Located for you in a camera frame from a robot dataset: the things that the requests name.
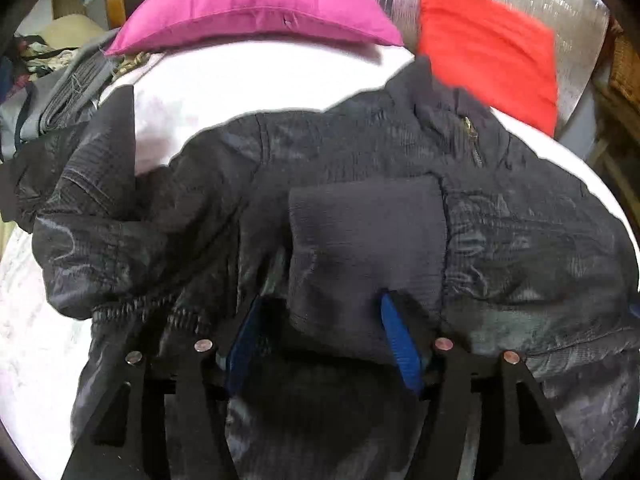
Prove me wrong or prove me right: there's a white bed blanket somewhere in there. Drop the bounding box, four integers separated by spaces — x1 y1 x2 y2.
0 35 636 480

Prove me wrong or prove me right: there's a grey bag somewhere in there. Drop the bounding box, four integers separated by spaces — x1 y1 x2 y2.
0 35 126 161

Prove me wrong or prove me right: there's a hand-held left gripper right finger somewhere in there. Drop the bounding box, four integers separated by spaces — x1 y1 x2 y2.
379 292 586 480

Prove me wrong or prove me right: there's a wicker basket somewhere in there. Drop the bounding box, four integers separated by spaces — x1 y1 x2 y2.
607 20 640 111

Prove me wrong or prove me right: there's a red pillow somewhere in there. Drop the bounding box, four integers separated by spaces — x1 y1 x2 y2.
415 0 558 137

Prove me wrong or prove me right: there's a black jacket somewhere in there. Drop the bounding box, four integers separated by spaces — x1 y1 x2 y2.
0 55 640 480

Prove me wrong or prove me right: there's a silver foil insulation panel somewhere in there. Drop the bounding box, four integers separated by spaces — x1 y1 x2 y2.
330 0 608 141

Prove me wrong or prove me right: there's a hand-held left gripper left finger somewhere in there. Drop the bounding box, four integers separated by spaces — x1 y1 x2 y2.
60 294 281 480

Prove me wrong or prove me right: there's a pink pillow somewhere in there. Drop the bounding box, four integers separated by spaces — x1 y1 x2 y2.
102 0 405 57

